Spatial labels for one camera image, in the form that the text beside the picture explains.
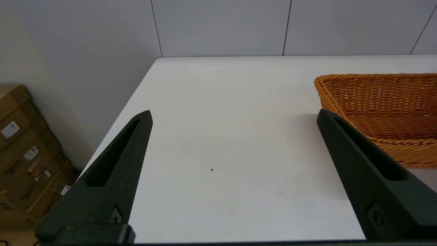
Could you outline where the brown cardboard box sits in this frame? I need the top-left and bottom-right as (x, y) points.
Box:
(0, 85), (48, 151)
(0, 128), (65, 190)
(3, 159), (78, 216)
(0, 202), (45, 230)

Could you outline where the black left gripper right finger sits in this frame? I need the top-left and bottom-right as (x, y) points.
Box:
(316, 109), (437, 241)

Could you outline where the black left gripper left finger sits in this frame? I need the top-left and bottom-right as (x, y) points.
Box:
(35, 110), (153, 240)

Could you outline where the orange wicker basket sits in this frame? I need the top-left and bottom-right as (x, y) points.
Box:
(314, 73), (437, 169)

